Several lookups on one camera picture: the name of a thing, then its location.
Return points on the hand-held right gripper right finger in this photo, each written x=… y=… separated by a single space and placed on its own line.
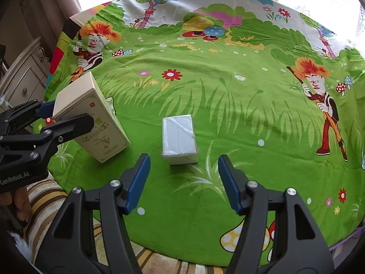
x=229 y=182

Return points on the striped plush cushion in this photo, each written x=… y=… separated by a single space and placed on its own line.
x=42 y=199

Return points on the white shrink-wrapped box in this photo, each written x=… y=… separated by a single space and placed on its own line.
x=179 y=137

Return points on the brown pleated curtain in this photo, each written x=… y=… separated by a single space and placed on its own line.
x=48 y=2

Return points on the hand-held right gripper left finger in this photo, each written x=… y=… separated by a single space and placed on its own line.
x=139 y=182

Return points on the green cartoon printed blanket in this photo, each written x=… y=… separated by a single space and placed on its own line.
x=228 y=105

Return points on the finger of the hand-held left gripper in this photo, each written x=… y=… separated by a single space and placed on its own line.
x=71 y=127
x=22 y=117

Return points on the white fluffy sleeve cuff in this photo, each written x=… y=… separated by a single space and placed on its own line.
x=20 y=248

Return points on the tall cream box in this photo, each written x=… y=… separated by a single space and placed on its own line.
x=99 y=131

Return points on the cream carved nightstand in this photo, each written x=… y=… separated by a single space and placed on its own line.
x=25 y=77

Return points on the person's left hand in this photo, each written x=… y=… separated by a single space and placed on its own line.
x=22 y=202

